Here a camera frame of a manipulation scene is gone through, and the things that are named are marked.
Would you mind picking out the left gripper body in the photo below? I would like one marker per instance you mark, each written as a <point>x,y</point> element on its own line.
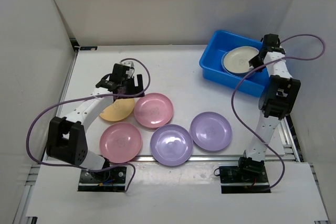
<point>129,85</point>

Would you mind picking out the cream plate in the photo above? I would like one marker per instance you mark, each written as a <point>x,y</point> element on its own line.
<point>251,50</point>

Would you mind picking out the yellow plate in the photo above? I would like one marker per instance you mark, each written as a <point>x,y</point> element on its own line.
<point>118,110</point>

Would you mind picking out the pink plate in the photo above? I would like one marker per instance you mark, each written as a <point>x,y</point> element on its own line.
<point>121,142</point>
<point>153,110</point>

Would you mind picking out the purple plate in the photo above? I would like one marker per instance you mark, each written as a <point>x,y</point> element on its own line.
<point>171,145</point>
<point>211,131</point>

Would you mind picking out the light blue plate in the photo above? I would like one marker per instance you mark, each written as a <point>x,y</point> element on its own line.
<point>236,63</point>

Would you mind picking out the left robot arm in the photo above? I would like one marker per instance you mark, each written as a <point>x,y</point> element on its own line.
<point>67,140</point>

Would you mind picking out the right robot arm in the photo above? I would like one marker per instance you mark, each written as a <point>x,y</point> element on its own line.
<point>276,102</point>

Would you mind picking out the blue plastic bin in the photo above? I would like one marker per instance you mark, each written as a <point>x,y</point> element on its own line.
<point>220,43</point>

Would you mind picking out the small black label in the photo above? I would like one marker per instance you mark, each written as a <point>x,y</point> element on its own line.
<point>88,48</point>

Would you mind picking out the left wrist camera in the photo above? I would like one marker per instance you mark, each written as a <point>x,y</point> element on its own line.
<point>127,65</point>

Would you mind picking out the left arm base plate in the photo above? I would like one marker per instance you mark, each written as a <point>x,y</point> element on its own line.
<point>113,180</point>

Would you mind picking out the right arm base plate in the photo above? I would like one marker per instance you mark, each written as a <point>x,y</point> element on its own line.
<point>236,179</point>

